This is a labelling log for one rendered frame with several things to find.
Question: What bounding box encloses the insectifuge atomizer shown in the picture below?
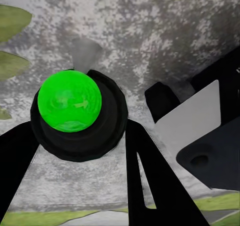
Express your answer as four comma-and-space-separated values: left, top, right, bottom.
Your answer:
30, 37, 129, 163

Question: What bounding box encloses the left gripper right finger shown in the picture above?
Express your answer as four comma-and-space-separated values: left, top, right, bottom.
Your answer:
125, 119, 210, 226

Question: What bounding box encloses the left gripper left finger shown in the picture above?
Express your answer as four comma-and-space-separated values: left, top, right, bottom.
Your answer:
0, 121, 43, 223

